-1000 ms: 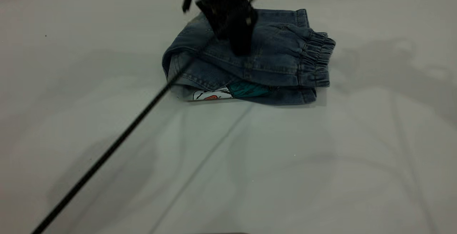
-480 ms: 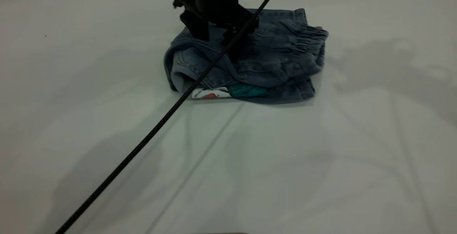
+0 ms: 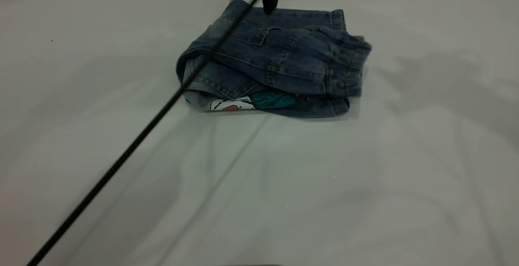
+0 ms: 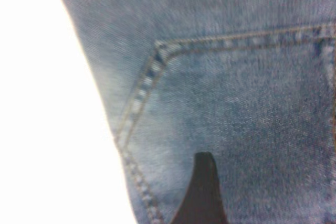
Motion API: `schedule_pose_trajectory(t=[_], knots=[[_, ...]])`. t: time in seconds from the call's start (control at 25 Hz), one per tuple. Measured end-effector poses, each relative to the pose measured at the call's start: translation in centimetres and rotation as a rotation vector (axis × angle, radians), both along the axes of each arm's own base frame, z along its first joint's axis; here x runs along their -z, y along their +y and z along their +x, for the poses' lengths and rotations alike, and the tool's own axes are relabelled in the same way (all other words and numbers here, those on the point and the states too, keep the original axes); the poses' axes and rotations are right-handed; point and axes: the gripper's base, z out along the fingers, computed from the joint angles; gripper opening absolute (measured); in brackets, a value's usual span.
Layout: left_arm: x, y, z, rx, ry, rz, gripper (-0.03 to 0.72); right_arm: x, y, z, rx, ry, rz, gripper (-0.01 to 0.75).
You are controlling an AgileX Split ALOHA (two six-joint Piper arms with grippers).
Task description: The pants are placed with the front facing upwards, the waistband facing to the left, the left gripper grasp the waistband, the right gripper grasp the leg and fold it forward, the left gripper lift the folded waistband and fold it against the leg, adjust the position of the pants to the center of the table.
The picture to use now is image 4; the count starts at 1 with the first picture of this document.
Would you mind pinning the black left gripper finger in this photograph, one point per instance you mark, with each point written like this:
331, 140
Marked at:
203, 197

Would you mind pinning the blue denim pants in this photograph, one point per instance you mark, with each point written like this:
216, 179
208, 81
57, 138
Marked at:
236, 103

